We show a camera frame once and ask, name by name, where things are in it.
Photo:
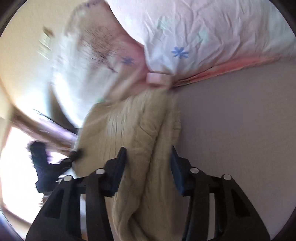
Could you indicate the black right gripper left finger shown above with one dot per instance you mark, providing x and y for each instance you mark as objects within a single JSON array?
[{"x": 76, "y": 209}]

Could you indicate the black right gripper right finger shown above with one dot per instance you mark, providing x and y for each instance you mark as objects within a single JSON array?
[{"x": 235, "y": 216}]

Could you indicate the beige knitted sweater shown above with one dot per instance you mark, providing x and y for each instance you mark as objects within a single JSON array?
[{"x": 148, "y": 126}]

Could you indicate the lavender bed sheet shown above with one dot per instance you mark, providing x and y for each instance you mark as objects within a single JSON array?
[{"x": 243, "y": 124}]

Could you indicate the left floral pink pillow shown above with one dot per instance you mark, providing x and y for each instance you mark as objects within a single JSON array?
[{"x": 96, "y": 61}]

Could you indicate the floral pink pillow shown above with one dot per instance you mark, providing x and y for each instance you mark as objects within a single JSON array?
[
  {"x": 96, "y": 61},
  {"x": 185, "y": 38}
]

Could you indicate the right floral pink pillow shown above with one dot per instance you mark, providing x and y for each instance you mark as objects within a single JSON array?
[{"x": 185, "y": 38}]

